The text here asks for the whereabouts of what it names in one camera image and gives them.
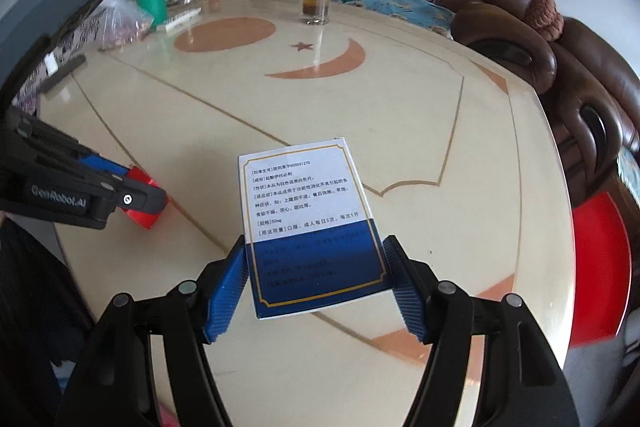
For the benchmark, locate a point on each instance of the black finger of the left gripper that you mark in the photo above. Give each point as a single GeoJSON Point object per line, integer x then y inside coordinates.
{"type": "Point", "coordinates": [131, 194]}

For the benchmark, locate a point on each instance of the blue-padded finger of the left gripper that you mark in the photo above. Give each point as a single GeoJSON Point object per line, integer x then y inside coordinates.
{"type": "Point", "coordinates": [99, 163]}

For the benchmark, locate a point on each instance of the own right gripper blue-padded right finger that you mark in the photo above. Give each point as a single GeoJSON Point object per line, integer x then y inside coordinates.
{"type": "Point", "coordinates": [521, 383]}

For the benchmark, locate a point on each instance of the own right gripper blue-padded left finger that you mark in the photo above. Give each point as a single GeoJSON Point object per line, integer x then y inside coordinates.
{"type": "Point", "coordinates": [112, 383]}

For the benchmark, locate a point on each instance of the small red box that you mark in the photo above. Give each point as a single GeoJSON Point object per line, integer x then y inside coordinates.
{"type": "Point", "coordinates": [148, 205]}

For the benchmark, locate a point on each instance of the blue white medicine box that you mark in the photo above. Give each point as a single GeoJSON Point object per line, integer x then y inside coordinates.
{"type": "Point", "coordinates": [311, 241]}

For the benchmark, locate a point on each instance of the floral patterned bench cover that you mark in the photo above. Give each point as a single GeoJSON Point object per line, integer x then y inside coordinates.
{"type": "Point", "coordinates": [27, 98]}

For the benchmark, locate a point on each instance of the clear bag of snacks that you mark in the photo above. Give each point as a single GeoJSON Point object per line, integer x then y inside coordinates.
{"type": "Point", "coordinates": [112, 24]}

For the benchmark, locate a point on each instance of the red plastic stool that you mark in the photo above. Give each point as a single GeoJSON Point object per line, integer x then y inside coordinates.
{"type": "Point", "coordinates": [603, 271]}

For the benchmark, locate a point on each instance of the white flat pack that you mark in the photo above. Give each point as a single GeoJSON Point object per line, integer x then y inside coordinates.
{"type": "Point", "coordinates": [179, 19]}

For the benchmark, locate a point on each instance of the brown leather armchair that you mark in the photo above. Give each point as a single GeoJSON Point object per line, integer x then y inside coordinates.
{"type": "Point", "coordinates": [592, 108]}

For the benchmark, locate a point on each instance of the blue floral sofa cover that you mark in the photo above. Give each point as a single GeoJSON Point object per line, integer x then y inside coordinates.
{"type": "Point", "coordinates": [421, 13]}

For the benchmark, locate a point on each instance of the pink cushion on armrest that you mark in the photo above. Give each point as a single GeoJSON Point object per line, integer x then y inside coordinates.
{"type": "Point", "coordinates": [543, 16]}

